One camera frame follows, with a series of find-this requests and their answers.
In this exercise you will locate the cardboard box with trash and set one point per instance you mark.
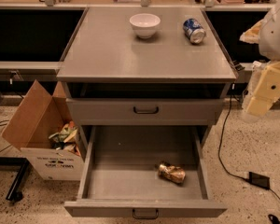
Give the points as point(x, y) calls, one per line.
point(39, 115)

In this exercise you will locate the grey drawer cabinet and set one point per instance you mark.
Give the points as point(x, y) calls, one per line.
point(108, 60)

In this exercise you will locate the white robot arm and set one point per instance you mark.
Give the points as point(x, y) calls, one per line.
point(278, 13)

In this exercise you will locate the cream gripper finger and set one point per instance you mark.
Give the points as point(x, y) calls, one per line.
point(251, 36)
point(263, 89)

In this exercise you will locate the white ceramic bowl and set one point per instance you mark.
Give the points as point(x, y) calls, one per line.
point(145, 25)

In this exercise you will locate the black power adapter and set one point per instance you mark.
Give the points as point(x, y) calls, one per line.
point(261, 181)

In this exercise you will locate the crushed orange can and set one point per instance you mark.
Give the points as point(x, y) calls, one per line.
point(172, 173)

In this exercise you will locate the closed grey top drawer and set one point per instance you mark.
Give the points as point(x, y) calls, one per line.
point(145, 111)

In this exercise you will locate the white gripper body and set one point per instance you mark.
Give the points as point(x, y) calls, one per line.
point(276, 36)

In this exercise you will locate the open grey middle drawer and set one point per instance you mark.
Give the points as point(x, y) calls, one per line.
point(120, 176)

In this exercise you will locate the blue soda can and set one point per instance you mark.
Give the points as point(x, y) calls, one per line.
point(194, 31)

